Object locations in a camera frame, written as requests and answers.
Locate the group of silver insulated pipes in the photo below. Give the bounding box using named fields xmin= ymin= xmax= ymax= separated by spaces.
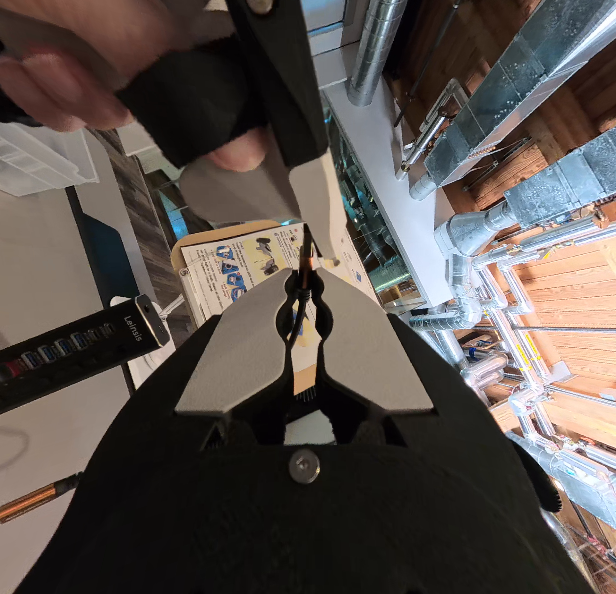
xmin=409 ymin=208 xmax=616 ymax=527

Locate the wooden sheet holder board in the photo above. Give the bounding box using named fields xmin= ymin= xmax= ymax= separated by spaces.
xmin=172 ymin=219 xmax=318 ymax=396

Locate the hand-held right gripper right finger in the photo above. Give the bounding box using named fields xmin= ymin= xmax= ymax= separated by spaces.
xmin=313 ymin=271 xmax=438 ymax=417

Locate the black usb hub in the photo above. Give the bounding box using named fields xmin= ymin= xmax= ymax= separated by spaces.
xmin=0 ymin=293 xmax=169 ymax=414

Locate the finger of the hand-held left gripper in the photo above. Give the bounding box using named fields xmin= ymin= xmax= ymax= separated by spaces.
xmin=288 ymin=152 xmax=348 ymax=267

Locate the clear plastic bin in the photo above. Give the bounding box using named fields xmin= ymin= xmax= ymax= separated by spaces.
xmin=0 ymin=122 xmax=100 ymax=198

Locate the printed instruction sheet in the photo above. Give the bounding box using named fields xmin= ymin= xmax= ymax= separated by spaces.
xmin=180 ymin=221 xmax=383 ymax=349

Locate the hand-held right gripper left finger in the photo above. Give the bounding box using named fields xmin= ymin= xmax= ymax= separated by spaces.
xmin=173 ymin=267 xmax=296 ymax=419

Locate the round silver air duct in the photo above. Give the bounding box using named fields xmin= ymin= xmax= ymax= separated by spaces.
xmin=349 ymin=0 xmax=418 ymax=108

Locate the rectangular silver air duct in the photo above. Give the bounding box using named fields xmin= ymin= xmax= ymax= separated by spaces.
xmin=423 ymin=0 xmax=616 ymax=188

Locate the person's left hand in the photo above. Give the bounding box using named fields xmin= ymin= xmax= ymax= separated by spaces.
xmin=0 ymin=0 xmax=268 ymax=174

